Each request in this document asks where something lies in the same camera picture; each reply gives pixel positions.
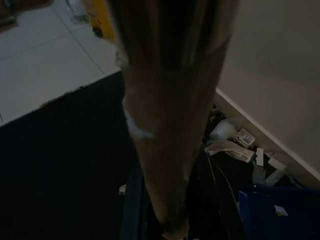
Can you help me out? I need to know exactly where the black floor mat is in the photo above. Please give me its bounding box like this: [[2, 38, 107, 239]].
[[0, 69, 308, 240]]

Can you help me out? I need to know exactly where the white baseboard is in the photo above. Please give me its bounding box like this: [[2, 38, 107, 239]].
[[214, 87, 320, 187]]

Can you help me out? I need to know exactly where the clear plastic case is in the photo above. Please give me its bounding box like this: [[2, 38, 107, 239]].
[[252, 164, 284, 186]]

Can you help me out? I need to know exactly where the clear bubble wrap bag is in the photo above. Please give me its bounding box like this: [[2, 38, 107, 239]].
[[209, 118, 242, 143]]

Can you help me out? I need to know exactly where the blue dustpan with handle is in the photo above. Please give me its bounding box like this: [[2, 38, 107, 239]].
[[237, 184, 320, 240]]

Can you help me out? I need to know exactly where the white printed plastic pouch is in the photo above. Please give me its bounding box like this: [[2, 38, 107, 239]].
[[204, 139, 256, 164]]

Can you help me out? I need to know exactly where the crumpled white paper scrap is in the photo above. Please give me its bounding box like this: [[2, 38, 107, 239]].
[[273, 204, 288, 217]]

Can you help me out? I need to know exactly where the yellow pedal bin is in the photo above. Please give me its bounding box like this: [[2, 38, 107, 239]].
[[87, 0, 117, 41]]

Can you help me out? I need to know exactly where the small printed timer box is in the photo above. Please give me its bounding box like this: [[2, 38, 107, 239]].
[[236, 129, 256, 149]]

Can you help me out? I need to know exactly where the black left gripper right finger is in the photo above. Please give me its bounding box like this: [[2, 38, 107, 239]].
[[187, 144, 247, 240]]

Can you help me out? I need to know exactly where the clear plastic packaging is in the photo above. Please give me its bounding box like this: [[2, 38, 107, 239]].
[[65, 0, 87, 25]]

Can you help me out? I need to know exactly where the tape-wrapped hand broom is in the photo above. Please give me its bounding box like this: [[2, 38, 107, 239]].
[[109, 0, 233, 240]]

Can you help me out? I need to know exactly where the white folded paper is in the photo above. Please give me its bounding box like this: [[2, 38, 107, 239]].
[[268, 152, 288, 169]]

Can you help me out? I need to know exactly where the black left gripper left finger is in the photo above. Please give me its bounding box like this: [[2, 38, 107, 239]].
[[119, 164, 165, 240]]

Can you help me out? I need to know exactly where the white plastic strip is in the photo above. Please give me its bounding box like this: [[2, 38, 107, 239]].
[[254, 147, 265, 167]]

